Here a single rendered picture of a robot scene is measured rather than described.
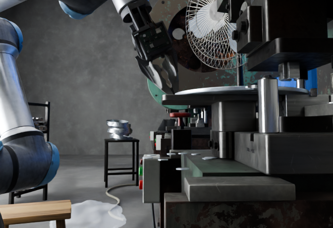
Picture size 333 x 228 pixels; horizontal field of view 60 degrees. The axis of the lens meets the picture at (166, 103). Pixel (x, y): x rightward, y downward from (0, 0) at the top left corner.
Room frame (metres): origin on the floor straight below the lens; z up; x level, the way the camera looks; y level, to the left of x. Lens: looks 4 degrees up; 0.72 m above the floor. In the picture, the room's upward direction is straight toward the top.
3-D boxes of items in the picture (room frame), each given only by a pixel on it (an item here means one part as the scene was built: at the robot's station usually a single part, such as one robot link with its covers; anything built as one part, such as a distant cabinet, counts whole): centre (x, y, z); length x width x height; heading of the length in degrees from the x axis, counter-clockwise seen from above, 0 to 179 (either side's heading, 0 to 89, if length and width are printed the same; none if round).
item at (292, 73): (0.66, -0.28, 0.84); 0.05 x 0.03 x 0.04; 2
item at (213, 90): (0.65, -0.16, 0.78); 0.29 x 0.29 x 0.01
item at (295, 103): (0.66, -0.28, 0.76); 0.15 x 0.09 x 0.05; 2
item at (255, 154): (0.66, -0.29, 0.68); 0.45 x 0.30 x 0.06; 2
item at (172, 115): (0.98, -0.05, 0.72); 0.07 x 0.06 x 0.08; 92
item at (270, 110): (0.48, -0.17, 0.75); 0.03 x 0.03 x 0.10; 2
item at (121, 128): (3.65, 0.57, 0.40); 0.45 x 0.40 x 0.79; 14
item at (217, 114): (0.65, -0.11, 0.72); 0.25 x 0.14 x 0.14; 92
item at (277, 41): (0.66, -0.29, 0.86); 0.20 x 0.16 x 0.05; 2
